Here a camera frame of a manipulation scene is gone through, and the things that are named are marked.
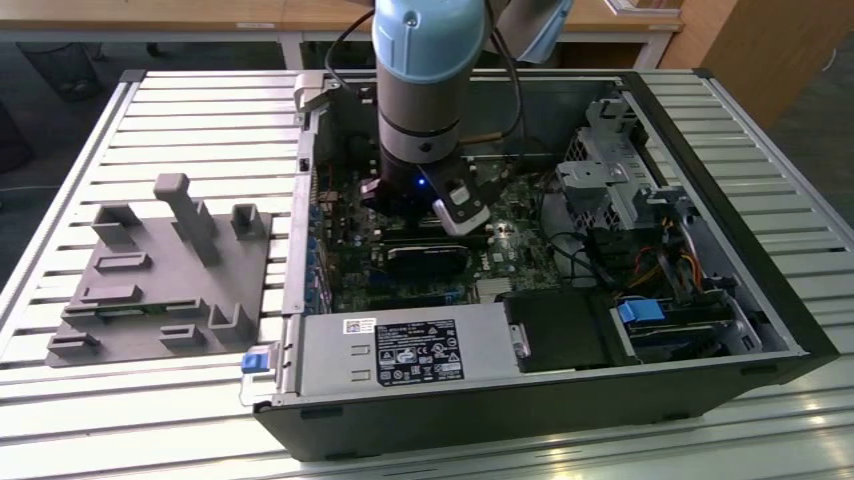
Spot black RAM slot bank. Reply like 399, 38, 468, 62
383, 227, 487, 247

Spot black graphics card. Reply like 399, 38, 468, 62
383, 241, 473, 279

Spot green motherboard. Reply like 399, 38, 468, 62
312, 159, 581, 314

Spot small silver heat sink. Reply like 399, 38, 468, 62
476, 278, 516, 304

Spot silver metal drive cage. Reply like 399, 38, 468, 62
555, 97, 675, 232

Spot grey power supply unit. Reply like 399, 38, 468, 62
292, 301, 523, 399

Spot black plastic fan shroud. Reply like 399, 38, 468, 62
496, 288, 639, 375

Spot grey parts rack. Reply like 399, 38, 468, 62
42, 172, 274, 369

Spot blue disk carrier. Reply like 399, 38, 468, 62
616, 297, 667, 329

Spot black open PC case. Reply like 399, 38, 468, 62
250, 67, 840, 464

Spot black hard disk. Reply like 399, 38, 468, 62
625, 319, 732, 359

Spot book on desk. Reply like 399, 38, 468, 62
601, 0, 683, 17

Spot black waste bin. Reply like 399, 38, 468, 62
13, 40, 106, 104

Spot wooden cabinet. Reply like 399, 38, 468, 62
656, 0, 854, 130

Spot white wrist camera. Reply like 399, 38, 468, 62
429, 180, 493, 237

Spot grey case handle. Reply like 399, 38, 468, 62
290, 71, 339, 115

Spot black data wire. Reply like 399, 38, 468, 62
543, 230, 619, 292

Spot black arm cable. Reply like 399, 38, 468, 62
324, 0, 529, 154

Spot orange and yellow wires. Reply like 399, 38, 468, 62
632, 248, 705, 294

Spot wooden desk with white frame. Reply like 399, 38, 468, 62
0, 0, 687, 71

